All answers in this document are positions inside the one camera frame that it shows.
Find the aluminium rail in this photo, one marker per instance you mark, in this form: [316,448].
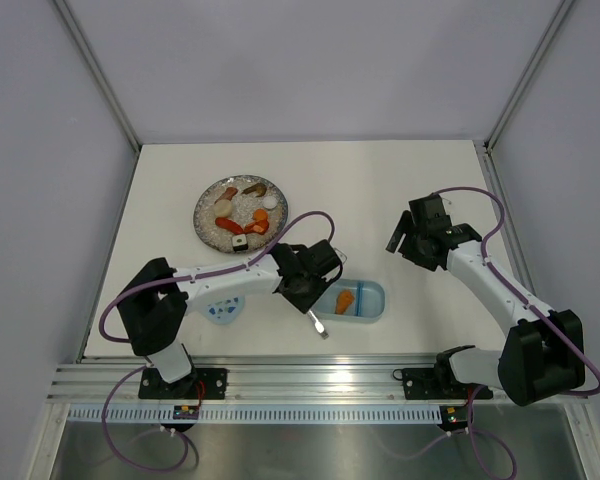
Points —
[309,379]

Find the pink ham slice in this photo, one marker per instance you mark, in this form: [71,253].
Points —
[229,193]

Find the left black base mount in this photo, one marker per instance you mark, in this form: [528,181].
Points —
[210,383]

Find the orange carrot pieces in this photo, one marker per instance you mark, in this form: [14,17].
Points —
[259,224]

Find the white slotted cable duct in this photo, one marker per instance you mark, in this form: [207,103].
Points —
[260,414]

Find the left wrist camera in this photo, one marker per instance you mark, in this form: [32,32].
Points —
[341,255]

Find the red sausage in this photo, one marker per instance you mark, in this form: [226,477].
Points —
[229,225]

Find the blue lunch box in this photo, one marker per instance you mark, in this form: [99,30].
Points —
[369,305]

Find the sushi roll piece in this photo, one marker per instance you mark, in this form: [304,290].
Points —
[239,243]

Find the left aluminium frame post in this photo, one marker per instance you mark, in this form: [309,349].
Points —
[71,23]

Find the terrazzo pattern lunch box lid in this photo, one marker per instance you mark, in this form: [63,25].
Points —
[224,312]

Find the white round radish slice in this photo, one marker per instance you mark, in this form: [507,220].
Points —
[269,202]

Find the aluminium frame post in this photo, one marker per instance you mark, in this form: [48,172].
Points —
[531,70]
[71,23]

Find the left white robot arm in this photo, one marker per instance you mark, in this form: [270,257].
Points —
[154,304]

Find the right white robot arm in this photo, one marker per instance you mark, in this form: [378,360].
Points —
[543,351]

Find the speckled round plate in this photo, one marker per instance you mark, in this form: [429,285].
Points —
[203,218]

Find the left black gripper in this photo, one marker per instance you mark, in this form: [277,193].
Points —
[303,303]

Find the beige mushroom piece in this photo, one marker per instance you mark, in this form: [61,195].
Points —
[223,208]

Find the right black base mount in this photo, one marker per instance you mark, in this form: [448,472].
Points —
[422,384]

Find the orange fried food piece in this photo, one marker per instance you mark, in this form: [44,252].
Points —
[343,301]

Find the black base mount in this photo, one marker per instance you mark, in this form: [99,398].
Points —
[422,384]
[210,383]

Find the right aluminium frame post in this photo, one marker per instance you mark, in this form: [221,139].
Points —
[531,70]

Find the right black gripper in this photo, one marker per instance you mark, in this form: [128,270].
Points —
[405,247]

